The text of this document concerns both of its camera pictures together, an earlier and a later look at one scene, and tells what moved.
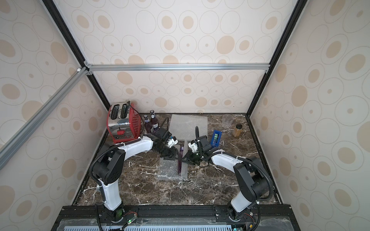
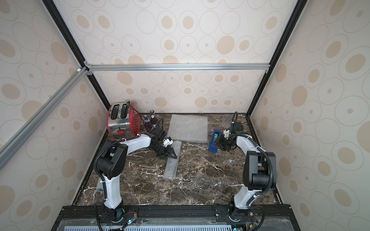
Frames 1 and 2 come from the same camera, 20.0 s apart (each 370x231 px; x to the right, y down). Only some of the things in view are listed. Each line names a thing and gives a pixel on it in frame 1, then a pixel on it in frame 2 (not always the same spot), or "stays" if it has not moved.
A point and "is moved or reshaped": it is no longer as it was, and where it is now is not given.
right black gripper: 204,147 -> 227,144
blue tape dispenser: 216,138 stays
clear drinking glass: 227,121 stays
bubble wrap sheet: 168,169 is moved or reshaped
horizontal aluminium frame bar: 178,66 stays
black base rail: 176,217 stays
